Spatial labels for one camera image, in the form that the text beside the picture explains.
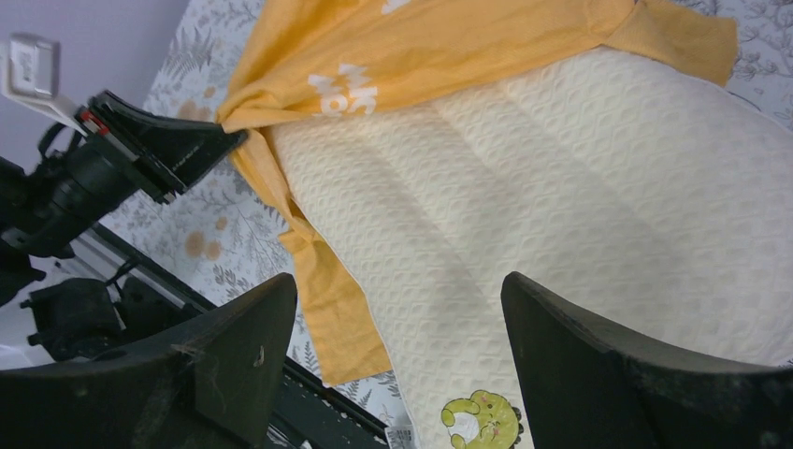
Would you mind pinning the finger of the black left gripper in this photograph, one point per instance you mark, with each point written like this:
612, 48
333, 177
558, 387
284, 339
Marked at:
77, 404

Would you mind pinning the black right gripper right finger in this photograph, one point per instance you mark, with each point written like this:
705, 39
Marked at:
589, 382

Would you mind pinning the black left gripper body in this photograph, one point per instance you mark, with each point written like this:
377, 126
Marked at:
67, 193

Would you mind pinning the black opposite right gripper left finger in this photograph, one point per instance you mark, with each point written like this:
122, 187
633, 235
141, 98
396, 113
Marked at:
168, 153

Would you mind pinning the orange Mickey Mouse pillowcase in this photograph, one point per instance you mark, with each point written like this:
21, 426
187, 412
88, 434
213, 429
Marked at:
314, 59

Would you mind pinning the cream textured pillow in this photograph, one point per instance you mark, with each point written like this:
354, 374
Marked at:
654, 199

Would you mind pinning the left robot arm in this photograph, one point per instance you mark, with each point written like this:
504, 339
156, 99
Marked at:
81, 318

